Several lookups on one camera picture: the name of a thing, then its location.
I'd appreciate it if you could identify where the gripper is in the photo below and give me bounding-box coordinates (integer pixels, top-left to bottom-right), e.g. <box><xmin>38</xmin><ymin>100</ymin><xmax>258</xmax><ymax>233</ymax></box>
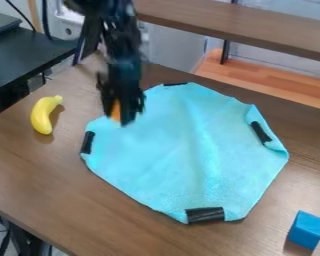
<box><xmin>94</xmin><ymin>59</ymin><xmax>147</xmax><ymax>128</ymax></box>

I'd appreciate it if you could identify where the blue block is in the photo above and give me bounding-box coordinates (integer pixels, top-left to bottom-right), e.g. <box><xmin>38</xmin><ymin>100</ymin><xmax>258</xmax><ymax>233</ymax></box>
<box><xmin>285</xmin><ymin>209</ymin><xmax>320</xmax><ymax>251</ymax></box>

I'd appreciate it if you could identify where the blue cloth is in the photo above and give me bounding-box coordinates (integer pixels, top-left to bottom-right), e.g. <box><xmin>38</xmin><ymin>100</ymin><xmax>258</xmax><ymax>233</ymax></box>
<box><xmin>78</xmin><ymin>82</ymin><xmax>291</xmax><ymax>225</ymax></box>

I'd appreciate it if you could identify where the wooden shelf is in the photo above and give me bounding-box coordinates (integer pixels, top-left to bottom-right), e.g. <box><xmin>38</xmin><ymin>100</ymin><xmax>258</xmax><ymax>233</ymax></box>
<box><xmin>133</xmin><ymin>0</ymin><xmax>320</xmax><ymax>65</ymax></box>

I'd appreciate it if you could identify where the orange toy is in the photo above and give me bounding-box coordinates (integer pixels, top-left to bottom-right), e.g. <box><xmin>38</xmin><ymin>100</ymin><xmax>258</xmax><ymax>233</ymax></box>
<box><xmin>109</xmin><ymin>99</ymin><xmax>123</xmax><ymax>122</ymax></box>

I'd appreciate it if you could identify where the yellow toy banana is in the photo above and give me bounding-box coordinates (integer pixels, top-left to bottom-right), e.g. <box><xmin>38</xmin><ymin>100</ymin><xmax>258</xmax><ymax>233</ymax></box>
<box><xmin>29</xmin><ymin>94</ymin><xmax>66</xmax><ymax>136</ymax></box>

